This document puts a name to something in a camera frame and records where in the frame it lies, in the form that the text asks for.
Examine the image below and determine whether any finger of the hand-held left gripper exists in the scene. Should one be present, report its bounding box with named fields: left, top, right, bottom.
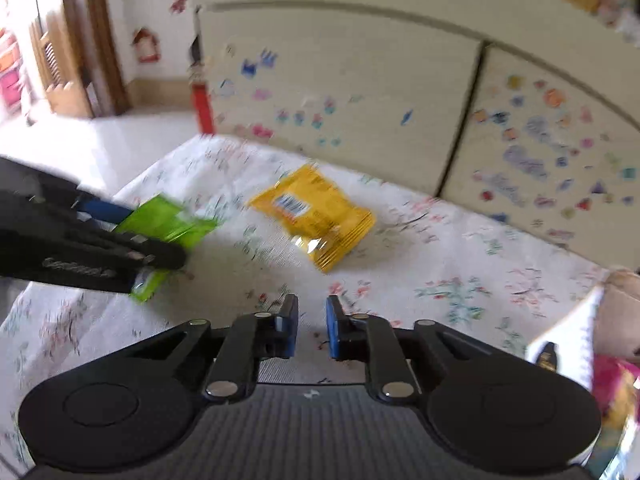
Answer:
left=0, top=156, right=132, bottom=225
left=0, top=192, right=188, bottom=293

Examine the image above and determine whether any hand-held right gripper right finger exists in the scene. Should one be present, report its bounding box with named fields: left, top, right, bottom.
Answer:
left=326, top=296, right=501, bottom=403

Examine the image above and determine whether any red patterned box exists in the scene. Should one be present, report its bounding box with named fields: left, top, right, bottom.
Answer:
left=187, top=35, right=216, bottom=136

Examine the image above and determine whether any floral tablecloth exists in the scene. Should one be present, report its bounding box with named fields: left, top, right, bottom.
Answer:
left=0, top=135, right=608, bottom=480

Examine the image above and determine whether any wooden door frame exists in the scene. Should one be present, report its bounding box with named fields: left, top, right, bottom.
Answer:
left=27, top=0, right=132, bottom=120

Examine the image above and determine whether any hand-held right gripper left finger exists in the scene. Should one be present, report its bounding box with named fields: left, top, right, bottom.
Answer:
left=132, top=294, right=300, bottom=403

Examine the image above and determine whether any cardboard box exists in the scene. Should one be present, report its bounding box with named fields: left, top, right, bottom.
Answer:
left=527, top=267, right=640, bottom=480

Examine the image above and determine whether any yellow snack packet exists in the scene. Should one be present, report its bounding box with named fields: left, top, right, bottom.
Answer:
left=249, top=161, right=377, bottom=274

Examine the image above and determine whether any red house wall sticker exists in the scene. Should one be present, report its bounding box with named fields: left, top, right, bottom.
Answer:
left=131, top=27, right=162, bottom=63

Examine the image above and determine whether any green snack packet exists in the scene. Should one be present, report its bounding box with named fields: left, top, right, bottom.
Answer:
left=114, top=194, right=221, bottom=303

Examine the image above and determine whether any wooden cabinet with stickers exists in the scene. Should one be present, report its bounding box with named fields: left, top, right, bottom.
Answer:
left=190, top=0, right=640, bottom=271

